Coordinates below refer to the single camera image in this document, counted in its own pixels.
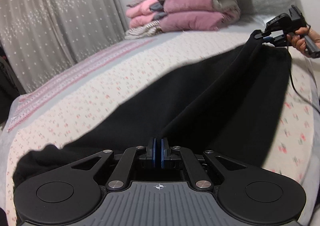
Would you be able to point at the black pants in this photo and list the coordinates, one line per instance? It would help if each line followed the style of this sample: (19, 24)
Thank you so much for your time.
(229, 103)

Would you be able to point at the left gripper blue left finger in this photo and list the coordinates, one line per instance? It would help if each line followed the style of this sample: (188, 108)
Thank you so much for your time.
(151, 152)

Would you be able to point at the person right hand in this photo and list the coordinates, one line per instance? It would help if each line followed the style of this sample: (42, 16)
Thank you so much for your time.
(299, 42)

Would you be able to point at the grey star pattern curtain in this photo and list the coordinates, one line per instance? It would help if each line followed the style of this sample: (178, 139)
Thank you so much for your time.
(43, 38)

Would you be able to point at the cherry print bed sheet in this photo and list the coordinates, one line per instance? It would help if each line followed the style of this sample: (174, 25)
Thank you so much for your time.
(78, 99)

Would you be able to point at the mauve pink folded quilt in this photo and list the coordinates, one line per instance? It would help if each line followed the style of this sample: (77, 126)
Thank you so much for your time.
(202, 15)

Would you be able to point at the light pink folded blanket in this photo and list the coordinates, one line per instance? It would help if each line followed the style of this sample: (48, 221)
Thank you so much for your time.
(145, 12)

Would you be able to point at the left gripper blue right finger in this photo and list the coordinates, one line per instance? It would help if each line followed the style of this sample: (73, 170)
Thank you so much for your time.
(165, 152)

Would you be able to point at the striped beige folded cloth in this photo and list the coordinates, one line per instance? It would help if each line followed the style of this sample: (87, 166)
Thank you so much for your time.
(148, 30)

